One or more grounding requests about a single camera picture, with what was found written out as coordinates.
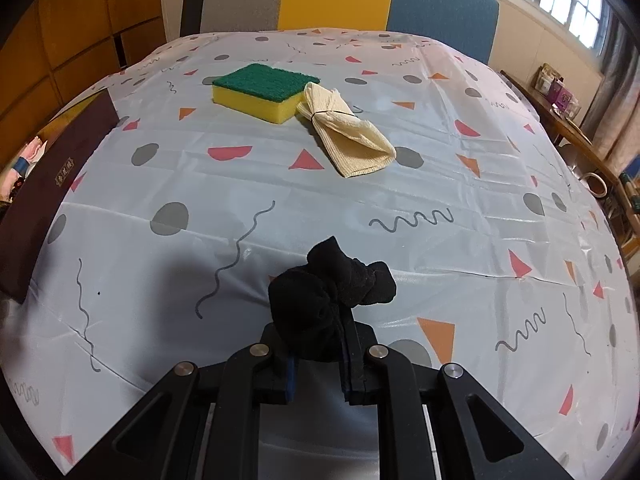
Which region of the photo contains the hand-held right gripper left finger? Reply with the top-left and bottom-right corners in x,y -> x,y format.
67,322 -> 298,480

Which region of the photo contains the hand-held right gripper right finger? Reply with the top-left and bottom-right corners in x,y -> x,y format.
340,320 -> 576,480

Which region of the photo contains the black sock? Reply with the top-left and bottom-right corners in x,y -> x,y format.
267,235 -> 397,363

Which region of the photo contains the dark brown gift box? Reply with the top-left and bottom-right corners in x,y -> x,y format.
0,92 -> 120,304

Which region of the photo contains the beige folded cloth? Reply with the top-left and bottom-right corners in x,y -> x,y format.
296,81 -> 397,179

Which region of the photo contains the green and yellow sponge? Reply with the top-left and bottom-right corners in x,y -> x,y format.
211,64 -> 321,124

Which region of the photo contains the white tape roll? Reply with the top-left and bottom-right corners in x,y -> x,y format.
580,172 -> 608,198

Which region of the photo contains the wooden side table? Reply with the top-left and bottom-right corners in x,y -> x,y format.
500,70 -> 640,201

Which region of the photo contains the purple box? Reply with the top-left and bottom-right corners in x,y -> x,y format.
547,82 -> 571,111

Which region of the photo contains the pale patterned curtain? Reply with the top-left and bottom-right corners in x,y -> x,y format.
580,5 -> 640,171

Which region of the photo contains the wooden wardrobe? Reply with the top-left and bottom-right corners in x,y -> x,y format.
0,0 -> 168,171

